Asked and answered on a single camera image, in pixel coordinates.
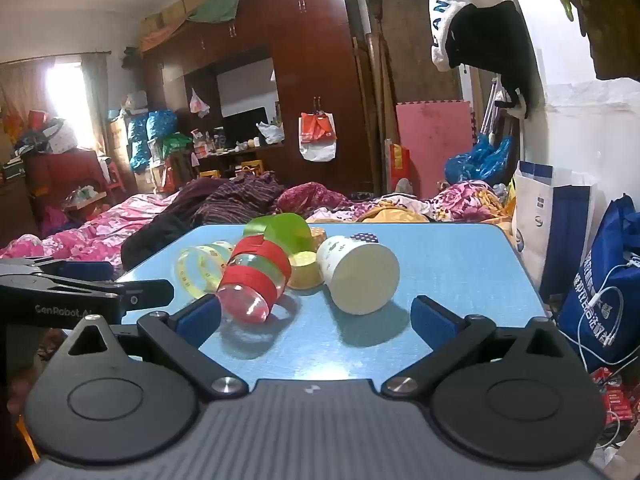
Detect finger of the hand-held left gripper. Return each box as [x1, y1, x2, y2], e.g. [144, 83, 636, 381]
[121, 279, 175, 311]
[52, 260, 116, 281]

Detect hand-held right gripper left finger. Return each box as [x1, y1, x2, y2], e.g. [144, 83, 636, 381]
[63, 293, 250, 401]

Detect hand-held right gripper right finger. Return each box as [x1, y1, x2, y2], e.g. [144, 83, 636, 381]
[381, 295, 575, 401]

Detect clear cup with red bands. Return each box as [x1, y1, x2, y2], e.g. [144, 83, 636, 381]
[216, 235, 293, 324]

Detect white paper cup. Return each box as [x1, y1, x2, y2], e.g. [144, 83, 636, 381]
[316, 235, 401, 316]

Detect clear yellow plastic cup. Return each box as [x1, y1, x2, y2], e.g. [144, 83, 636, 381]
[174, 241, 235, 299]

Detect small yellow paper cup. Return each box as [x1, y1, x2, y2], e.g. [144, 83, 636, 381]
[286, 250, 326, 291]

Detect green plastic cup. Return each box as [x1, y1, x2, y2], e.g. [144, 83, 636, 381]
[243, 213, 314, 254]

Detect pink floral blanket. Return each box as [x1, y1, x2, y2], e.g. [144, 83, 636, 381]
[0, 192, 202, 272]

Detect black cloth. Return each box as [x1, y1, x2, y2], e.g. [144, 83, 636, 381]
[120, 214, 194, 272]

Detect red cabinet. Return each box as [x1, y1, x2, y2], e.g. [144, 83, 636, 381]
[24, 147, 109, 202]

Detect yellow cloth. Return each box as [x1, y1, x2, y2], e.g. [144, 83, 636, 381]
[359, 207, 432, 224]

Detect floral purple bedding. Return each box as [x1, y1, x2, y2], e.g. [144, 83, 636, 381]
[278, 179, 515, 227]

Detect dark striped cloth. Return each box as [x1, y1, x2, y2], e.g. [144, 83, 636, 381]
[169, 171, 287, 227]

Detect blue patterned bags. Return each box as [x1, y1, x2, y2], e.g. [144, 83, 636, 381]
[127, 109, 179, 174]

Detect white and blue paper bag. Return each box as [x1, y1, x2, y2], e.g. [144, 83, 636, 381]
[510, 160, 599, 302]

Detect blue plastic bag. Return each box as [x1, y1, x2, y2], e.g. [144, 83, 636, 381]
[444, 134, 514, 186]

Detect blue fabric tote bag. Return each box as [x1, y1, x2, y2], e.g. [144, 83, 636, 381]
[557, 194, 640, 374]

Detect pink foam mat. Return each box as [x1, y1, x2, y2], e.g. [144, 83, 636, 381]
[395, 100, 475, 199]

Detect window curtain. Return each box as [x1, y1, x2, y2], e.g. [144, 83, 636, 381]
[0, 52, 112, 152]

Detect red boxes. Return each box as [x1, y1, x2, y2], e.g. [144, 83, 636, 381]
[589, 366, 635, 429]

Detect black television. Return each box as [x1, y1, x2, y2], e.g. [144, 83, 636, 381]
[222, 107, 271, 145]

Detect white plastic bag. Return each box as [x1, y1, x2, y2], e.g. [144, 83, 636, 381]
[256, 119, 286, 145]
[189, 88, 211, 117]

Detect orange and white shopping bag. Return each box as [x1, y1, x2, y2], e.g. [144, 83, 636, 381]
[298, 111, 337, 163]

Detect cardboard boxes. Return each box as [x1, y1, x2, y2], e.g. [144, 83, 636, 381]
[139, 0, 232, 37]

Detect brown wooden door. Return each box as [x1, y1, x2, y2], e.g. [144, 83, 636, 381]
[364, 0, 465, 197]

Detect brown wooden wardrobe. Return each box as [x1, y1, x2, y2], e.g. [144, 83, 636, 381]
[141, 0, 377, 195]

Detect white and black hanging jacket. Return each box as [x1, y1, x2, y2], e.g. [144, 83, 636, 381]
[428, 0, 539, 119]

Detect green cloth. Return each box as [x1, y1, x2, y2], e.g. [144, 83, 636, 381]
[187, 0, 246, 24]

